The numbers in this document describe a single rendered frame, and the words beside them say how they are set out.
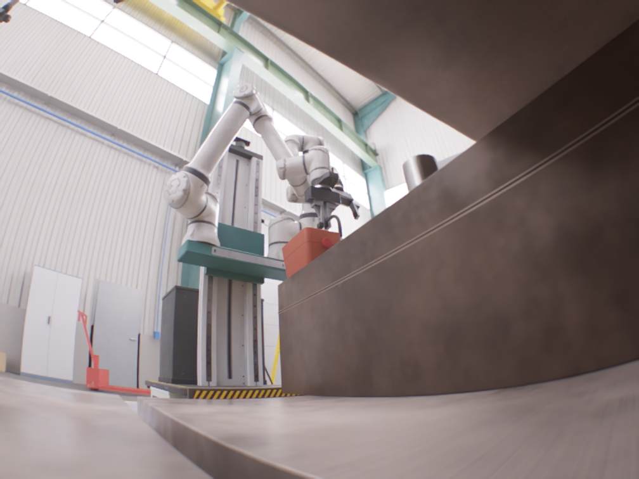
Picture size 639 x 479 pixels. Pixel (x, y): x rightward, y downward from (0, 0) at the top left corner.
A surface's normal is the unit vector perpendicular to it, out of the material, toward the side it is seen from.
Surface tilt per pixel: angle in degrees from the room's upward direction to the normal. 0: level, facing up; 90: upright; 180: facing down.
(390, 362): 90
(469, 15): 180
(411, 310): 90
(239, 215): 90
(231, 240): 90
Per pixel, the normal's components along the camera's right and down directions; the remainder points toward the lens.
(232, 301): 0.63, -0.36
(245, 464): -0.77, -0.22
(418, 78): 0.07, 0.91
